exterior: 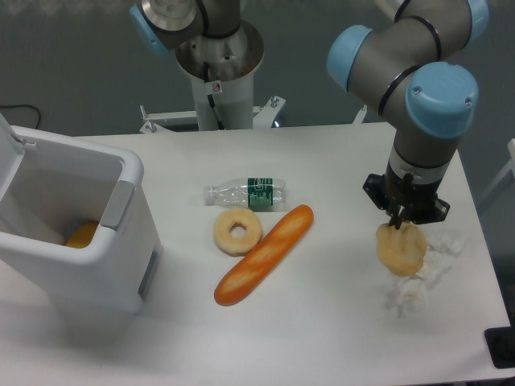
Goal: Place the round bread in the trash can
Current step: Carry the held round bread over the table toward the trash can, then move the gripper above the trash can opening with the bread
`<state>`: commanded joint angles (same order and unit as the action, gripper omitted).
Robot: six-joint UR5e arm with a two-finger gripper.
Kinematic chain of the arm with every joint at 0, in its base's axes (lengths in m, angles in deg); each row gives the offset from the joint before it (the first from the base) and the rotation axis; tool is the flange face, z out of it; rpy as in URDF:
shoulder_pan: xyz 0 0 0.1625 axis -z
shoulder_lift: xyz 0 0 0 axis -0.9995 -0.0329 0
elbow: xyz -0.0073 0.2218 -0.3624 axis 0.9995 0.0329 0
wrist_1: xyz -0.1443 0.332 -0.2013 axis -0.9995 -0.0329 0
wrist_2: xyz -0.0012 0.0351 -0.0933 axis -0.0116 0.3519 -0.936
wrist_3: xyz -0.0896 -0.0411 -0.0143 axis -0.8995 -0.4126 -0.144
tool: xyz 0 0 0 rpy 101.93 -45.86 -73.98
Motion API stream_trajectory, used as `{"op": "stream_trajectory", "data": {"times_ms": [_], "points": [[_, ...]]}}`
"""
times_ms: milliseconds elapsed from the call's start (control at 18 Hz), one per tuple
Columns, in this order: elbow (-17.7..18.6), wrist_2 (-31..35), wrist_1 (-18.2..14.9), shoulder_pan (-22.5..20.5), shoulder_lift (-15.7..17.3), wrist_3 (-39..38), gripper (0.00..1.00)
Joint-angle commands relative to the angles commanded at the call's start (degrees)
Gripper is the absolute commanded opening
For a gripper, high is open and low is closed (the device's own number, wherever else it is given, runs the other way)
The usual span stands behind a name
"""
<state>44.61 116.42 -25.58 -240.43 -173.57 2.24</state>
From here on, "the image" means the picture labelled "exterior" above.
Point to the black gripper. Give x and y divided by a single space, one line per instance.
403 201

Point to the round beige bread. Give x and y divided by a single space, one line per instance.
401 250

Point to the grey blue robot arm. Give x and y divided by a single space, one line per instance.
402 74

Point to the orange item in trash can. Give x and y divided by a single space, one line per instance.
83 236

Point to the white trash can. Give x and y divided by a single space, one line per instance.
51 184

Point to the crumpled white paper tissue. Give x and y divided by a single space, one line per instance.
409 294

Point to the clear plastic bottle green label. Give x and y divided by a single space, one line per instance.
256 194

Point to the black device at table edge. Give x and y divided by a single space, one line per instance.
500 342

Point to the orange baguette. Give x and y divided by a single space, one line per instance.
240 281

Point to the white frame at right edge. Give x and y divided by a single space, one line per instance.
503 179

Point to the beige ring donut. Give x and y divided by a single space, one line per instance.
237 230

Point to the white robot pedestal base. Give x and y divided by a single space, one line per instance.
221 74

